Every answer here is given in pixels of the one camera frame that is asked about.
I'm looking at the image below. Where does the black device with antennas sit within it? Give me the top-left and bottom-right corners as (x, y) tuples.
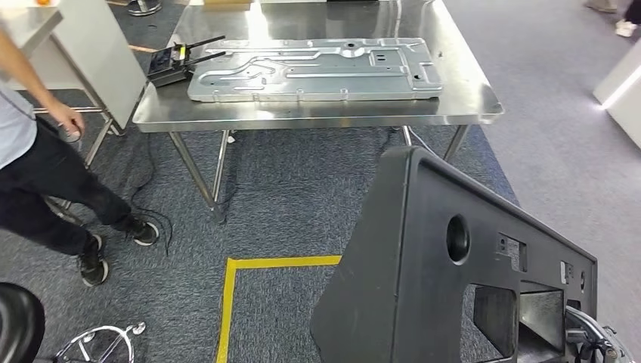
(146, 34), (228, 89)

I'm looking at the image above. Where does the white table with steel legs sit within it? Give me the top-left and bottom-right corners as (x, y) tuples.
(0, 0), (147, 169)

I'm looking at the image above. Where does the chrome round chair base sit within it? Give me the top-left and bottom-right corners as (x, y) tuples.
(126, 0), (163, 17)

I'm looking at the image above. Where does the black plastic plate frame part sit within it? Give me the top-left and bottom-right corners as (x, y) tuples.
(308, 145), (600, 363)

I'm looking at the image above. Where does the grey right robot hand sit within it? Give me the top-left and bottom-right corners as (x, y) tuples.
(564, 305), (638, 363)

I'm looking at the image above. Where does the stainless steel workbench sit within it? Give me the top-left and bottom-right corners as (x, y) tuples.
(131, 0), (505, 225)

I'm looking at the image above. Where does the stamped grey sheet metal panel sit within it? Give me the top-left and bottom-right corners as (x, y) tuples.
(186, 36), (445, 104)

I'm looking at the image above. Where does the black stool with chrome base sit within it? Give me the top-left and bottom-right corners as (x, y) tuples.
(0, 282), (147, 363)

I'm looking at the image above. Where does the person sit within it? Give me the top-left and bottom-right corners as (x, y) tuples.
(0, 25), (161, 289)
(582, 0), (641, 39)

